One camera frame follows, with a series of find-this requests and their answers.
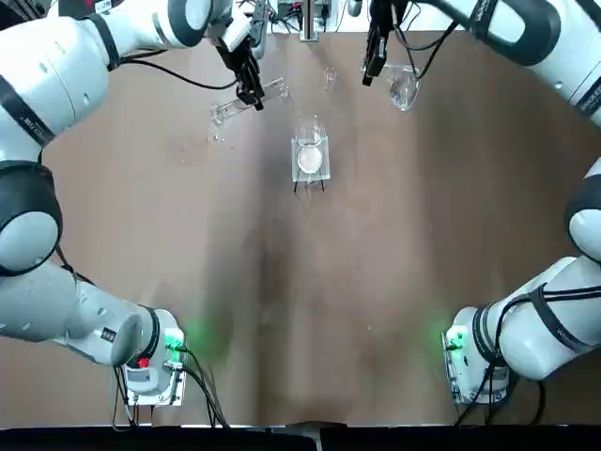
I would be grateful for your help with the aluminium camera post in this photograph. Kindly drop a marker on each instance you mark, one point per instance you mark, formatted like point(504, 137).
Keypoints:
point(310, 19)

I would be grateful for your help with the glass conical flask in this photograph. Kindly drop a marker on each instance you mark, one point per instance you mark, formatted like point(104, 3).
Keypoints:
point(404, 91)

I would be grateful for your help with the large glass beaker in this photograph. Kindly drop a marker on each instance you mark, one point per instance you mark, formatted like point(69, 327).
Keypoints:
point(310, 129)

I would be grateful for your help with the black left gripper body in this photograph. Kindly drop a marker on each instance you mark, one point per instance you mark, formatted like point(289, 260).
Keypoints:
point(241, 66)

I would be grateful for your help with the black tripod stand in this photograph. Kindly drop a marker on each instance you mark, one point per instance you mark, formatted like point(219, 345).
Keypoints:
point(295, 187)

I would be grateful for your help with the glass graduated cylinder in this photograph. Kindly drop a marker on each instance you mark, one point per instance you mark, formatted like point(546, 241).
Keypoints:
point(225, 109)

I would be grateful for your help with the small glass beaker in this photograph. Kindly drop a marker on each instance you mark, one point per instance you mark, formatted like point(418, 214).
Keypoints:
point(331, 77)

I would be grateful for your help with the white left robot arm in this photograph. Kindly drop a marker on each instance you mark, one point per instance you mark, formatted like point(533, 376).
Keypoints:
point(47, 94)

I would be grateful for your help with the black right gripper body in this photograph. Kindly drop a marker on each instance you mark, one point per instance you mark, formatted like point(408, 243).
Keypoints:
point(378, 42)

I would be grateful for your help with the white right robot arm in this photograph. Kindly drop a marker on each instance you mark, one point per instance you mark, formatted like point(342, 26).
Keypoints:
point(540, 338)

